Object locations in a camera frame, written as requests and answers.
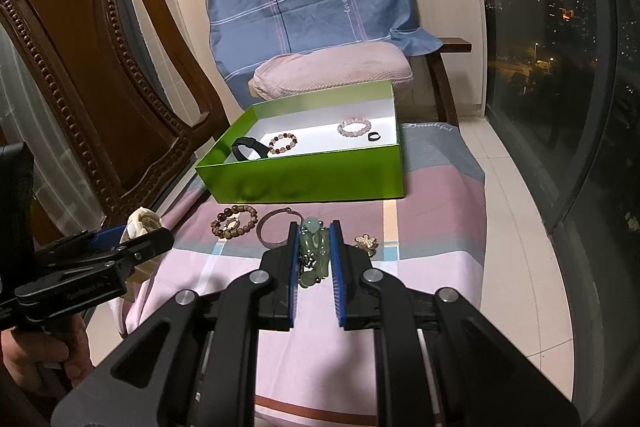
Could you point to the pink pillow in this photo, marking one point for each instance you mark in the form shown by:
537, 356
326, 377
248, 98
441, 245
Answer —
330, 69

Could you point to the person's left hand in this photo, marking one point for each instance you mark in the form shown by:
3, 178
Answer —
35, 354

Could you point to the dark glass window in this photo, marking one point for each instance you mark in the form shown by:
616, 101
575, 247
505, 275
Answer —
550, 82

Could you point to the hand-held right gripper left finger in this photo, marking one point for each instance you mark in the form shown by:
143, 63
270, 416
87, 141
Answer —
295, 277

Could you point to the dark wooden armchair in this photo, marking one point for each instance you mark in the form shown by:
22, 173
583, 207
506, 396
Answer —
452, 44

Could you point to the black wrist band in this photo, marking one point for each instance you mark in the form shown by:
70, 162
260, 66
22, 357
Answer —
242, 147

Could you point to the gold flower brooch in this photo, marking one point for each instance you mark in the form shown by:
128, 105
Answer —
366, 244

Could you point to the cream wrist watch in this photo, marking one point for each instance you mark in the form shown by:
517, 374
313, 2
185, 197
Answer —
142, 222

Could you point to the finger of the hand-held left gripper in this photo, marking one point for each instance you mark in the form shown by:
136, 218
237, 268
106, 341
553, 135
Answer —
147, 246
107, 235

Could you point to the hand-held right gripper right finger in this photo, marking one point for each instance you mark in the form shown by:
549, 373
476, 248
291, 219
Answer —
336, 277

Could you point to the purple metal bangle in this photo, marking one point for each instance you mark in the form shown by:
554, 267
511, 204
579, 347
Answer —
261, 229

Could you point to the striped bed sheet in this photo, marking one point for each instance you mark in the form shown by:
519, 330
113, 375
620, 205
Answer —
425, 232

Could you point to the carved wooden chair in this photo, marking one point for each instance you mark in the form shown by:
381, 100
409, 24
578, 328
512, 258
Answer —
75, 57

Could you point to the green box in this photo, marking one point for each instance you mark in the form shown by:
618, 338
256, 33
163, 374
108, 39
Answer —
310, 179

